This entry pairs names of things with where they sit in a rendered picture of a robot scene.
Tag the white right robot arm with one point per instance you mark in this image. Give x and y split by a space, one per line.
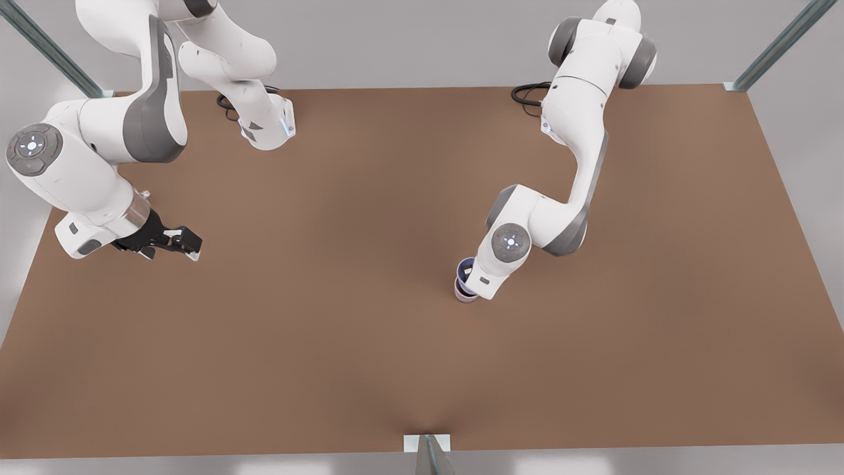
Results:
99 152

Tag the pink cup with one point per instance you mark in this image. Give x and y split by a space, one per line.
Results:
463 295

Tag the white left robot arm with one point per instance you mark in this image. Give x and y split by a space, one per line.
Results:
580 99

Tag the silver frame post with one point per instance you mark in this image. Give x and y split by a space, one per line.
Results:
778 43
53 49
430 454

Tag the purple cup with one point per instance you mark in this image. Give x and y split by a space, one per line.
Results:
465 272

